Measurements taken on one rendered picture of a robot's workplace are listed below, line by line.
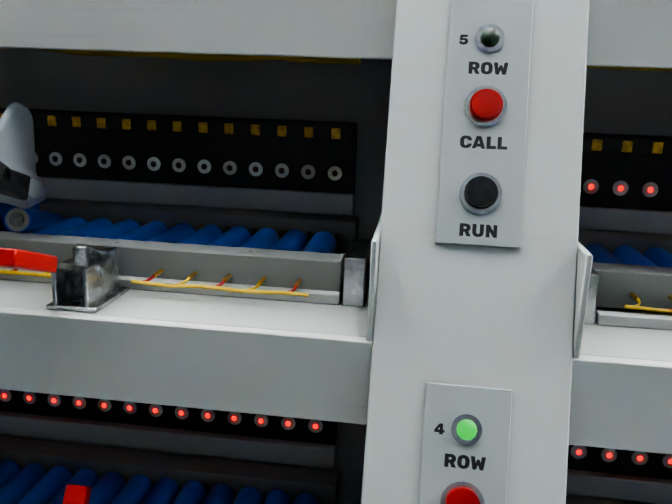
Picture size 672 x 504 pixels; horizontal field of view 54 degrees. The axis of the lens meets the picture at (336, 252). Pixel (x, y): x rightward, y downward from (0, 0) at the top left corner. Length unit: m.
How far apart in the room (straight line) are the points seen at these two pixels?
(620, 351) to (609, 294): 0.06
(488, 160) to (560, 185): 0.04
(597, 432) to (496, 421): 0.05
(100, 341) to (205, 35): 0.17
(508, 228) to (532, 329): 0.05
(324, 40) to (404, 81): 0.05
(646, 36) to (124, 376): 0.31
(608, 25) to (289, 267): 0.21
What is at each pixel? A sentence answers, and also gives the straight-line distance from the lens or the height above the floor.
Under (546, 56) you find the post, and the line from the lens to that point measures 0.35.
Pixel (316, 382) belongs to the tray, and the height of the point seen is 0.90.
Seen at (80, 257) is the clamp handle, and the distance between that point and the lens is 0.38.
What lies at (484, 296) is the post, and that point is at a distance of 0.32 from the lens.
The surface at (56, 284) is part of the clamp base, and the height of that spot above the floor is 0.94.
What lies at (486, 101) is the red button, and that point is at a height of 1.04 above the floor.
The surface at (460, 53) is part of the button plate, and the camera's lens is 0.34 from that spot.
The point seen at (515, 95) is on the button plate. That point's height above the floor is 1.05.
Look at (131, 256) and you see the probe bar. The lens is 0.40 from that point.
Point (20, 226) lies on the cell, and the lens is 0.48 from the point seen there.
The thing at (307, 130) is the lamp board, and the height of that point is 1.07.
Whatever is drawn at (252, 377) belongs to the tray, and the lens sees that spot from 0.34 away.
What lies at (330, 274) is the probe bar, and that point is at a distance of 0.37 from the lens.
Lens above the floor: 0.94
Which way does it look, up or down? 4 degrees up
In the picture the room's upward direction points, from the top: 4 degrees clockwise
